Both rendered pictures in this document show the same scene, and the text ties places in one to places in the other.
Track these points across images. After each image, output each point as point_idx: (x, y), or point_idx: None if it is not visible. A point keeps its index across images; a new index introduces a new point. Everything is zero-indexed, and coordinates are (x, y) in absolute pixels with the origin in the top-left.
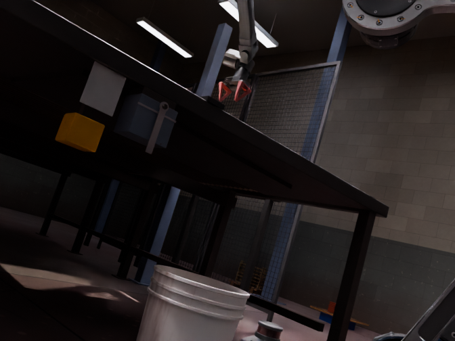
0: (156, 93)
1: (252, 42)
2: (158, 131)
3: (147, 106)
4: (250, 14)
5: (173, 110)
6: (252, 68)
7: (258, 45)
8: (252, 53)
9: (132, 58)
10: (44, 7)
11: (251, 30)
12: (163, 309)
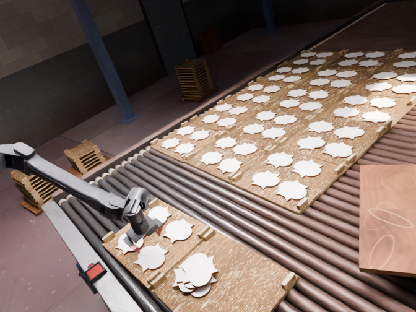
0: (78, 264)
1: (96, 210)
2: (87, 285)
3: (79, 271)
4: (70, 194)
5: (83, 276)
6: (131, 220)
7: (106, 206)
8: (107, 216)
9: (66, 245)
10: (52, 224)
11: (85, 202)
12: None
